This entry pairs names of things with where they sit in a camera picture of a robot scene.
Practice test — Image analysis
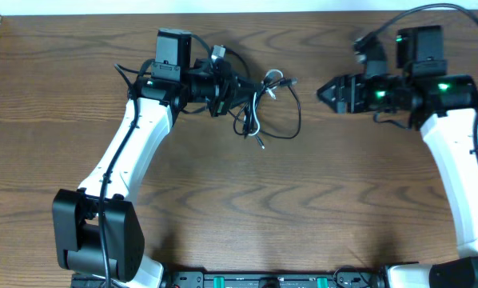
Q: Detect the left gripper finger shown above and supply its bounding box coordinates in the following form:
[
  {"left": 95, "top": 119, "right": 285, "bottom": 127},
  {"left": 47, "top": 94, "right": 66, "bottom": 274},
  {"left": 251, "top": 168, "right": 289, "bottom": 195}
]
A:
[
  {"left": 226, "top": 92, "right": 258, "bottom": 111},
  {"left": 238, "top": 77, "right": 263, "bottom": 94}
]

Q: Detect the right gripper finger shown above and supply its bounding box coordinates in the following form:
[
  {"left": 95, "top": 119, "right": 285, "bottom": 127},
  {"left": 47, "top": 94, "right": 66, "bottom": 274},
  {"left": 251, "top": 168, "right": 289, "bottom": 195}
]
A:
[
  {"left": 321, "top": 94, "right": 345, "bottom": 113},
  {"left": 317, "top": 76, "right": 343, "bottom": 96}
]

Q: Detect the white usb cable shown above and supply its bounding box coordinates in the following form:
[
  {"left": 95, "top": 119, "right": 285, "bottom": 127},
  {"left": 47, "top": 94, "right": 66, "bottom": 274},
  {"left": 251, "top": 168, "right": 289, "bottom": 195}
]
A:
[{"left": 246, "top": 68, "right": 284, "bottom": 137}]

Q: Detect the black usb cable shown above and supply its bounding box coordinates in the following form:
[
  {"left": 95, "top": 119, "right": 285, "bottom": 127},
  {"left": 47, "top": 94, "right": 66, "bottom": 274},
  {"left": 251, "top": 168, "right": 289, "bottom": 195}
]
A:
[{"left": 233, "top": 78, "right": 298, "bottom": 139}]

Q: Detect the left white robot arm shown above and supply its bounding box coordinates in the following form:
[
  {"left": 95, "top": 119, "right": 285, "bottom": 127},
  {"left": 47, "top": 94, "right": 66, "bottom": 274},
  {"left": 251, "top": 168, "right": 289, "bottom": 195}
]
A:
[{"left": 52, "top": 28, "right": 261, "bottom": 287}]

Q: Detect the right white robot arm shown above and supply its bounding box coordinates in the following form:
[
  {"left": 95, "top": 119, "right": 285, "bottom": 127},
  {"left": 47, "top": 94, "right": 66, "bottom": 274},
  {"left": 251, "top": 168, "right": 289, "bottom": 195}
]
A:
[{"left": 317, "top": 26, "right": 478, "bottom": 287}]

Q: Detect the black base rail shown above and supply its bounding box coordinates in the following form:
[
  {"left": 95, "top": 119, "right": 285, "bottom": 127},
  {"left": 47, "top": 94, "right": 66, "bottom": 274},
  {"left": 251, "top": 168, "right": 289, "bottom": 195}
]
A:
[{"left": 70, "top": 263, "right": 424, "bottom": 288}]

